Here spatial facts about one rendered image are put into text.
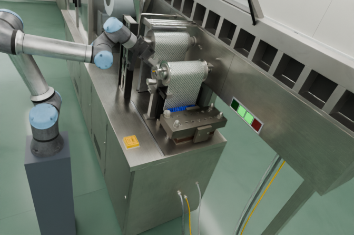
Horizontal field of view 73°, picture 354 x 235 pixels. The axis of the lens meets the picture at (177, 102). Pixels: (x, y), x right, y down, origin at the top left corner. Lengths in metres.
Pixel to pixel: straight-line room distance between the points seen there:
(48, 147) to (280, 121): 1.13
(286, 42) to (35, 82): 1.17
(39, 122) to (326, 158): 1.24
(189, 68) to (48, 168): 0.92
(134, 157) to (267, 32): 0.93
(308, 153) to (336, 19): 2.71
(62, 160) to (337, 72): 1.28
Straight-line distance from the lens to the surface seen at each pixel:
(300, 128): 1.20
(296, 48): 1.18
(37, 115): 1.26
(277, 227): 1.74
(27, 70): 1.28
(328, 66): 1.11
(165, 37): 1.54
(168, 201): 1.80
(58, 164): 1.39
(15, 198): 2.39
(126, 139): 1.40
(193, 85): 1.49
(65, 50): 1.07
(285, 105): 1.22
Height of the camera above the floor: 1.91
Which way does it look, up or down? 34 degrees down
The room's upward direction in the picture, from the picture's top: 14 degrees clockwise
